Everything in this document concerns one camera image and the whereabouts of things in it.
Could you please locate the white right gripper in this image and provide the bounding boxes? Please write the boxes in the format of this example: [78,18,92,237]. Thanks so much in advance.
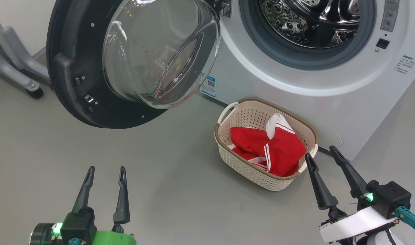
[305,146,399,244]

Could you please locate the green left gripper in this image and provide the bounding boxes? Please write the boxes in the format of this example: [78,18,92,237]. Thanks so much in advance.
[72,166,137,245]

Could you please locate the red white striped garment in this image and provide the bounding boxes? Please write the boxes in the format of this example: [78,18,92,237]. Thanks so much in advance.
[248,113,307,177]

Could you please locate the plain red garment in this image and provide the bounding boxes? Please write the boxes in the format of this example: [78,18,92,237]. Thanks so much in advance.
[230,126,273,164]

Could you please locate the black glass washing machine door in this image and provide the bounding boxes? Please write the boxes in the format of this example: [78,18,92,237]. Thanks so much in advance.
[46,0,222,129]

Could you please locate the white front-load washing machine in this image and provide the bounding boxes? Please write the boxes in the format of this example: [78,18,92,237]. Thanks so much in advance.
[198,0,415,161]

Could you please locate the cream plastic laundry basket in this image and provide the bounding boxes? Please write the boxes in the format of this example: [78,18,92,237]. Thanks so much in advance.
[214,97,320,192]

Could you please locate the black cylindrical left gripper motor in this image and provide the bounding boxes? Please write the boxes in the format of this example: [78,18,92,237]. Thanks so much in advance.
[29,223,62,245]

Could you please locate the blue white energy label sticker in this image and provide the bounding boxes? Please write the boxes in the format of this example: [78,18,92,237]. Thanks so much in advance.
[199,72,217,98]

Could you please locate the grey tubular stand with caster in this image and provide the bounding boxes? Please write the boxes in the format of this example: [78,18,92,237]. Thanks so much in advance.
[0,6,51,99]

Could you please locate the teal right camera cable plug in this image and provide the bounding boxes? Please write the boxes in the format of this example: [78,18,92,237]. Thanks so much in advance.
[394,206,415,238]

